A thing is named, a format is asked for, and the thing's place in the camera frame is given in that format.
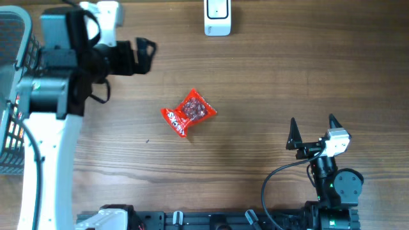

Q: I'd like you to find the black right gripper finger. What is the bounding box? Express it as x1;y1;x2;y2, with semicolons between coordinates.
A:
287;118;302;144
328;114;343;128

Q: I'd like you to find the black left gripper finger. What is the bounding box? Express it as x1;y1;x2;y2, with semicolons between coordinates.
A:
136;37;157;63
136;59;151;75

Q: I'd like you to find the red snack bag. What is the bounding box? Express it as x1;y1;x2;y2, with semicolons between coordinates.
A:
160;88;217;138

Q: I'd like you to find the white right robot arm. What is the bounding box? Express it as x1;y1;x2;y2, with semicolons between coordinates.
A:
286;114;364;229

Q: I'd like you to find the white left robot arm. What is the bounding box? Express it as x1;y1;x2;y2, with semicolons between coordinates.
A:
17;1;157;229

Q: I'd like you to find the white barcode scanner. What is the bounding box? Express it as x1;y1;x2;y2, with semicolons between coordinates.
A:
203;0;231;36

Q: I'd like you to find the grey plastic basket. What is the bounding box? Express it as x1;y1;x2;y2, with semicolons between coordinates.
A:
1;6;41;175

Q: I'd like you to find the black right camera cable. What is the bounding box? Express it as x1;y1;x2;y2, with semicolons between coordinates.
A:
260;148;326;230

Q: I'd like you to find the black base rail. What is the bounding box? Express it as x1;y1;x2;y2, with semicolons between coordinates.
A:
75;204;362;230

